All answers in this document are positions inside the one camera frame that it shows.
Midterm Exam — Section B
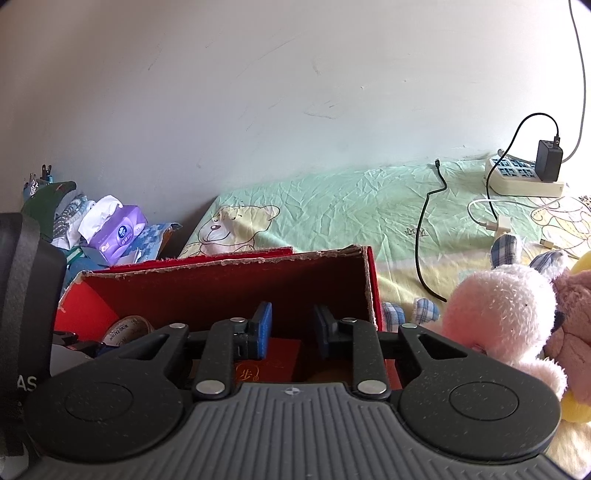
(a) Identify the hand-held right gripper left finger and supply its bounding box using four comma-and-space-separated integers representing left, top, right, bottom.
115, 302, 274, 401

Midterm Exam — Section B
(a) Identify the white cable plug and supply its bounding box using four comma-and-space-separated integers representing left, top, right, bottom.
538, 239, 580, 259

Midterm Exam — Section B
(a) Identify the yellow plush toy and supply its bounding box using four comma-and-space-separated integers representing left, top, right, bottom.
558, 251, 591, 423

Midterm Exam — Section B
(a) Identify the patterned white cloth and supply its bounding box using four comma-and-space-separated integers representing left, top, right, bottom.
53, 194, 89, 250

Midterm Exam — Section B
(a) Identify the black cable with plug end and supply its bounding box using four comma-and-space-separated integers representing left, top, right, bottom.
414, 158, 448, 304

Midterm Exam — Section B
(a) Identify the white cable with adapter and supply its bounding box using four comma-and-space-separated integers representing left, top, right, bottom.
467, 198, 513, 236

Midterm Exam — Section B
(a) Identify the black charger cable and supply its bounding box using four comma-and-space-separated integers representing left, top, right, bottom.
487, 113, 561, 222

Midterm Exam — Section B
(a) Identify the brown plush bear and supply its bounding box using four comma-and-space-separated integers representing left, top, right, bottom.
542, 268, 591, 393

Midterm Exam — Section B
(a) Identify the red booklet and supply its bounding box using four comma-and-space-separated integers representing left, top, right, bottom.
233, 337, 303, 384

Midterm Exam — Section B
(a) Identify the red cardboard box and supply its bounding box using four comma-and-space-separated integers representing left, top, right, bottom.
53, 246, 402, 393

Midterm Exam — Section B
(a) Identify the purple tissue pack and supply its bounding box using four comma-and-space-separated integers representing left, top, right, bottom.
78, 195, 148, 259

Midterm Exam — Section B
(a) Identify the packing tape roll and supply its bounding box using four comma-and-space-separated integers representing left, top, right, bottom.
102, 315, 155, 352

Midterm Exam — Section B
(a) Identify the grey power cable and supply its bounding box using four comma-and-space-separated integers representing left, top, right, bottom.
561, 0, 587, 162

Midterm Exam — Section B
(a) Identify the black charger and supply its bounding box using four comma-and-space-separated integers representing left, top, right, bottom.
536, 138, 564, 183

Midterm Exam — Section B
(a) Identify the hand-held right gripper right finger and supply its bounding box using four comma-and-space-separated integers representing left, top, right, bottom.
313, 304, 469, 401

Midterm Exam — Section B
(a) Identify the white power strip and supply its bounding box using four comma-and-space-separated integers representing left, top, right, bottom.
485, 154, 566, 198

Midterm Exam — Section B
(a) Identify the blue checked packet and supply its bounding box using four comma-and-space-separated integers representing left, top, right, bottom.
124, 223, 182, 266

